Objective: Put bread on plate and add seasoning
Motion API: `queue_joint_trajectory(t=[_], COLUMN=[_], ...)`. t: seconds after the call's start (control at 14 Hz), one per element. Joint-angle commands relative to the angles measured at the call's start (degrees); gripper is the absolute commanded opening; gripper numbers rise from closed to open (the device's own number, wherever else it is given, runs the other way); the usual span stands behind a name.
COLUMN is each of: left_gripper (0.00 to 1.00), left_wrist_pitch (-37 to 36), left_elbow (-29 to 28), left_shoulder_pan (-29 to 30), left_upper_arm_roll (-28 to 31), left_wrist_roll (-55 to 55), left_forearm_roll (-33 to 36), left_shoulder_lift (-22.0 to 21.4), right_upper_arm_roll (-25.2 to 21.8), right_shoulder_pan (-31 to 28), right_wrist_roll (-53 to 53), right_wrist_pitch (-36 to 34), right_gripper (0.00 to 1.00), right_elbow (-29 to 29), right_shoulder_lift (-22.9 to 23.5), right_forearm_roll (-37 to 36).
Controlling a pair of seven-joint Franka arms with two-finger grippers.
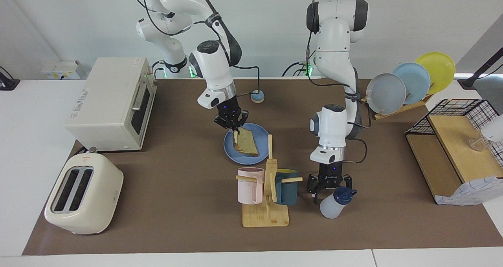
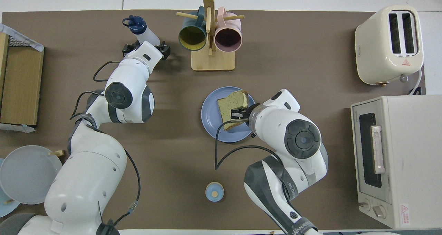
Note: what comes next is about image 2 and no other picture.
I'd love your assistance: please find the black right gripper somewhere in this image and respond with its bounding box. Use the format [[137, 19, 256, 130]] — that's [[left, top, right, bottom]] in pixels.
[[231, 104, 260, 138]]

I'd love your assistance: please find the toasted bread slice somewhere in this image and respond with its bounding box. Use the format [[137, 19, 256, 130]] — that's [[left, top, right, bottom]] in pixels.
[[217, 90, 250, 131]]

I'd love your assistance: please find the round blue plate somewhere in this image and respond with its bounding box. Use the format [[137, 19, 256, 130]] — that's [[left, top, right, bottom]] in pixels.
[[201, 86, 257, 143]]

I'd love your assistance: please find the pale grey plate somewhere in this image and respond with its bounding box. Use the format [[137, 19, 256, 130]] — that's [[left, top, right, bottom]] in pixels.
[[0, 145, 65, 205]]

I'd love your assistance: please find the light blue plate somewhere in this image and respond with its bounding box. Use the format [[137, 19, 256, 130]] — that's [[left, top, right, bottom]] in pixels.
[[0, 158, 20, 218]]

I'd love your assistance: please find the teal mug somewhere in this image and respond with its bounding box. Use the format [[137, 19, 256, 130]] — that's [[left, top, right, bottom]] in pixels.
[[178, 6, 208, 51]]

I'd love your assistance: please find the wooden mug tree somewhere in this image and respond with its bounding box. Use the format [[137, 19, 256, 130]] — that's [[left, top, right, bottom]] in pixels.
[[176, 0, 245, 72]]

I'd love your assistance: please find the pink ribbed mug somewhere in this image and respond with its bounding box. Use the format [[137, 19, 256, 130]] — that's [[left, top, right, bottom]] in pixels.
[[214, 7, 243, 53]]

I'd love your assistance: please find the small blue dome wooden knob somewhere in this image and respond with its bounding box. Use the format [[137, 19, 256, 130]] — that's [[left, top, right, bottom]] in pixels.
[[205, 182, 224, 202]]

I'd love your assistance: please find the brown table mat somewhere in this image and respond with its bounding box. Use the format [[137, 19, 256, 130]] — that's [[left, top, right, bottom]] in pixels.
[[0, 10, 426, 230]]

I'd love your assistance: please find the blue patterned white cloth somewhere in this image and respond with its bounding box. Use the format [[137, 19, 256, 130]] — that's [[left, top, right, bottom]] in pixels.
[[0, 123, 37, 133], [0, 23, 45, 52]]

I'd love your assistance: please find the cream two-slot toaster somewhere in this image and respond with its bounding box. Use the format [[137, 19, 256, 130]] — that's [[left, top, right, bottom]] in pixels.
[[355, 5, 424, 86]]

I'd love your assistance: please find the white toaster oven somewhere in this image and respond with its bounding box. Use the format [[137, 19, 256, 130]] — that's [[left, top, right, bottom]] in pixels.
[[350, 95, 442, 229]]

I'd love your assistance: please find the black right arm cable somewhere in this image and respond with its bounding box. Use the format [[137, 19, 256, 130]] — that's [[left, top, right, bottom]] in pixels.
[[214, 119, 294, 194]]

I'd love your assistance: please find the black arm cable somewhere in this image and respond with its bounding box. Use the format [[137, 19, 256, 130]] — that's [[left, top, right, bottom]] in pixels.
[[214, 119, 294, 194], [71, 60, 141, 228]]

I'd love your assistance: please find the wooden shelf with wire basket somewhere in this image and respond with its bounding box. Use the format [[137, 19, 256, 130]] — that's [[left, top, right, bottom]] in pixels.
[[0, 31, 45, 125]]

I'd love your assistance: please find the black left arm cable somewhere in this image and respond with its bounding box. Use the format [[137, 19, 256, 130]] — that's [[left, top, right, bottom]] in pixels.
[[71, 60, 141, 228]]

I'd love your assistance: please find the white toaster power cord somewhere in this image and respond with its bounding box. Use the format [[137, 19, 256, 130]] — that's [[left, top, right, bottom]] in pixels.
[[409, 69, 424, 95]]

